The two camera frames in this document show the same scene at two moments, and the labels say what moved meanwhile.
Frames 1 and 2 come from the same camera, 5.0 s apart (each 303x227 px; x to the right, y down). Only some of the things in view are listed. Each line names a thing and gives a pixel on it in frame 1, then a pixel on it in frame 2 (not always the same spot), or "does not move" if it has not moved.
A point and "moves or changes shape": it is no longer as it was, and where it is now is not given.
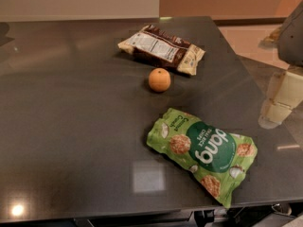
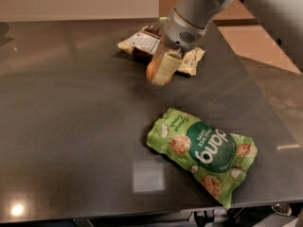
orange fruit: x=159 y=79 moves or changes shape
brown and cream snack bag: x=158 y=47 does not move
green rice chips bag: x=218 y=159 does not move
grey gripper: x=292 y=40 → x=179 y=34
